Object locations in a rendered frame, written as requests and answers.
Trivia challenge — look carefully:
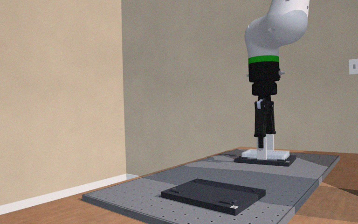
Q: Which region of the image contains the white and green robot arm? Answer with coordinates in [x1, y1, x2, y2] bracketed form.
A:
[244, 0, 310, 83]

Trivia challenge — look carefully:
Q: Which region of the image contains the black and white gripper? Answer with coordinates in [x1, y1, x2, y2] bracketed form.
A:
[252, 82, 277, 160]

